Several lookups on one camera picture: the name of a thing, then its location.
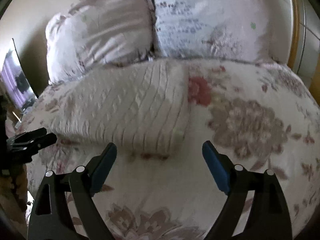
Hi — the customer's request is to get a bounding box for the cream cable knit sweater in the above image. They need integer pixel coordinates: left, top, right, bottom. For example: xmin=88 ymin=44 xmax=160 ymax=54
xmin=50 ymin=59 xmax=190 ymax=156

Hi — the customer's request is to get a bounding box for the mirror with purple curtain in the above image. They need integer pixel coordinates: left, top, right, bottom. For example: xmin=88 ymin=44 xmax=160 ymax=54
xmin=1 ymin=38 xmax=37 ymax=113

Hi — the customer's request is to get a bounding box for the white floral left pillow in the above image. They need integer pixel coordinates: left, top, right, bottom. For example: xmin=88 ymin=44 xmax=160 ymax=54
xmin=45 ymin=0 xmax=154 ymax=83

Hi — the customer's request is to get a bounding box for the wooden headboard shelf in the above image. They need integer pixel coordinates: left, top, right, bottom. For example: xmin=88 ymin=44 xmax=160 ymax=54
xmin=287 ymin=0 xmax=319 ymax=101

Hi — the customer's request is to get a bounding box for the blue floral right pillow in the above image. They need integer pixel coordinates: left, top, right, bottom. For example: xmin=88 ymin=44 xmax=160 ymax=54
xmin=153 ymin=0 xmax=293 ymax=63

